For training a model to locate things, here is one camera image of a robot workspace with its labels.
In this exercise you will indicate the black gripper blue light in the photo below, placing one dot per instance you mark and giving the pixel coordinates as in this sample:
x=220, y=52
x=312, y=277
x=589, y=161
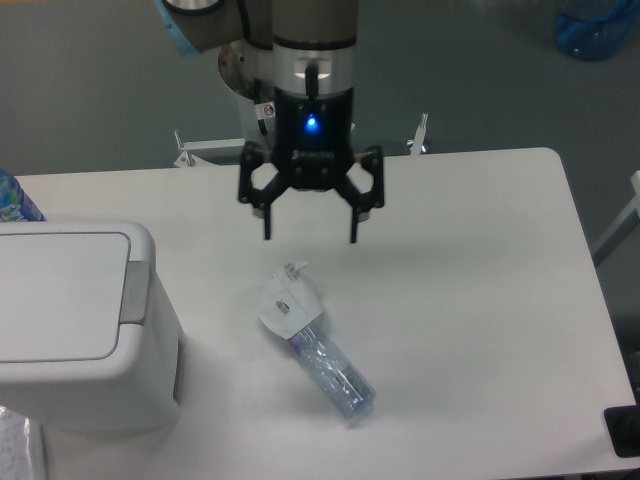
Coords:
x=312, y=151

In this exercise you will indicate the white push-lid trash can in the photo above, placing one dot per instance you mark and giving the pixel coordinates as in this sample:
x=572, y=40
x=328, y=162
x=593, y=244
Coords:
x=89, y=337

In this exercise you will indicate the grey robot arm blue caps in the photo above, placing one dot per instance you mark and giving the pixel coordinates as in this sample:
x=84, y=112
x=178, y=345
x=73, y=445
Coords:
x=299, y=58

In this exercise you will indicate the blue labelled bottle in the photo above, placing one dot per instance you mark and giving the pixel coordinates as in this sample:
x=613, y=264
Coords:
x=16, y=205

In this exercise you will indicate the blue water jug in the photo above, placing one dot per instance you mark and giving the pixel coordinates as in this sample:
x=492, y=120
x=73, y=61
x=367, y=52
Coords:
x=594, y=30

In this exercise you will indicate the clear speckled plastic bag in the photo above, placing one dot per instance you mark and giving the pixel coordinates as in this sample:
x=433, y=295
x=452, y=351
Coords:
x=22, y=447

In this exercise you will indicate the black clamp at table edge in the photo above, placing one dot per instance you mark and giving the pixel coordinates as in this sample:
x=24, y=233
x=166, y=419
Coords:
x=623, y=426

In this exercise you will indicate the white levelling foot bracket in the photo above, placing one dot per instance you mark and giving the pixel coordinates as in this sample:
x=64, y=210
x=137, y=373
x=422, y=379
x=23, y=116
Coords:
x=419, y=143

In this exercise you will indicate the white frame at right edge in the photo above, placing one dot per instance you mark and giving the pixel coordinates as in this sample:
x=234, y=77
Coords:
x=619, y=229

